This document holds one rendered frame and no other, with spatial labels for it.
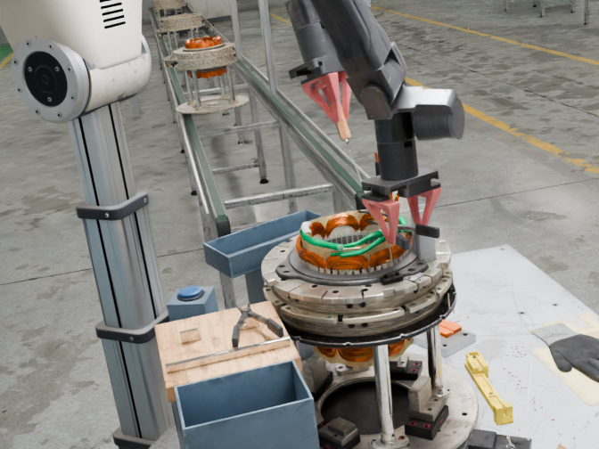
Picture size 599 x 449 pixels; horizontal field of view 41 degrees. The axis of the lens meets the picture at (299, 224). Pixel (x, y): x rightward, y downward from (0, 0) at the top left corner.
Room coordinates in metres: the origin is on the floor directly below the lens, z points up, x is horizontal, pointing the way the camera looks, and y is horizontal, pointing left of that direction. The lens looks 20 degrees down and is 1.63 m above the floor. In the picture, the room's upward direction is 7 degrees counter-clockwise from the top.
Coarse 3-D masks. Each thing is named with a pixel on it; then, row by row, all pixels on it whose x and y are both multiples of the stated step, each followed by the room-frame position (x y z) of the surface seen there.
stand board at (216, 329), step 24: (216, 312) 1.16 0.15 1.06; (240, 312) 1.15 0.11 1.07; (264, 312) 1.14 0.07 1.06; (168, 336) 1.09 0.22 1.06; (216, 336) 1.08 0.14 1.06; (240, 336) 1.07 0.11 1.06; (264, 336) 1.06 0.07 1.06; (288, 336) 1.05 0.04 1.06; (168, 360) 1.02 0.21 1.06; (240, 360) 1.00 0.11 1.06; (264, 360) 0.99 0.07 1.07; (168, 384) 0.95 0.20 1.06
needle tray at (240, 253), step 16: (272, 224) 1.55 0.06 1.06; (288, 224) 1.57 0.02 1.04; (224, 240) 1.50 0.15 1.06; (240, 240) 1.51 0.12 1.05; (256, 240) 1.53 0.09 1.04; (272, 240) 1.55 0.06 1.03; (288, 240) 1.45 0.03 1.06; (208, 256) 1.46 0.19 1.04; (224, 256) 1.40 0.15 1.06; (240, 256) 1.40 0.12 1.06; (256, 256) 1.41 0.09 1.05; (224, 272) 1.41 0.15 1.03; (240, 272) 1.39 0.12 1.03; (256, 272) 1.46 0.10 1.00; (256, 288) 1.46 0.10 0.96; (304, 352) 1.47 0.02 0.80
